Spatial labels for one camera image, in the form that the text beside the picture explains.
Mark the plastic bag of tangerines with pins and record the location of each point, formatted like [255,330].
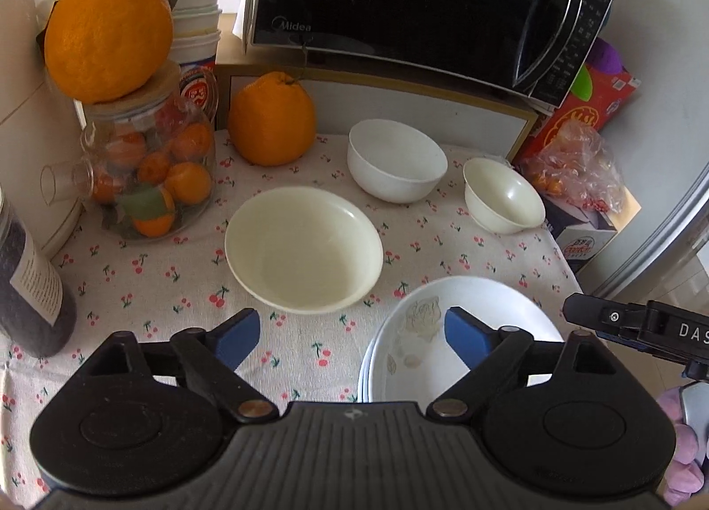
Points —
[576,166]

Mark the large orange with stem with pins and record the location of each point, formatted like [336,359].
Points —
[271,119]

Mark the stack of white paper cups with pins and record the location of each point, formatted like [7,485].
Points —
[196,28]

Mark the clear jar of black seeds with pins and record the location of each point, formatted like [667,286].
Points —
[33,294]

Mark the cherry print tablecloth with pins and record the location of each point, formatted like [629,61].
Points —
[166,277]

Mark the white plate with rose print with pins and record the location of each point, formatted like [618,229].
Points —
[410,338]

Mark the wide cream bowl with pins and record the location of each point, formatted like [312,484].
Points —
[304,249]

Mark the large orange with leaves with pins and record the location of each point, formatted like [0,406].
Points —
[105,33]

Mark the purple and green toy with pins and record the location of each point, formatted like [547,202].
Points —
[601,67]

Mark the deep white bowl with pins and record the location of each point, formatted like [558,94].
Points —
[396,161]

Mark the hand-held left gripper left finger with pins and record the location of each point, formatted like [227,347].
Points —
[238,337]

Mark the small cream bowl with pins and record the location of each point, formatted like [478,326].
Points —
[501,200]

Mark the black microwave oven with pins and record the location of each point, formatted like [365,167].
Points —
[415,0]

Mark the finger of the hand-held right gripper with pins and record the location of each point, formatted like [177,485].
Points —
[604,316]

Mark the red and white printed cup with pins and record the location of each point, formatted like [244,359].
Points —
[196,94]

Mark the cream air fryer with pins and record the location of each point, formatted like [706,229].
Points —
[50,222]

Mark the glass pitcher with wooden lid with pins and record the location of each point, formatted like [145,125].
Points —
[144,117]

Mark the white printed carton box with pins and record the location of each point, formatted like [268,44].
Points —
[587,244]

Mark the wooden framed stand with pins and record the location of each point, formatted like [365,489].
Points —
[415,100]

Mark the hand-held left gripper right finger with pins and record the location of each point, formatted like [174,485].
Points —
[465,335]

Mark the pile of small tangerines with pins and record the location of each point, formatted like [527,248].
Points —
[166,183]

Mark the red carton box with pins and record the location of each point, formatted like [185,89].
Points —
[587,111]

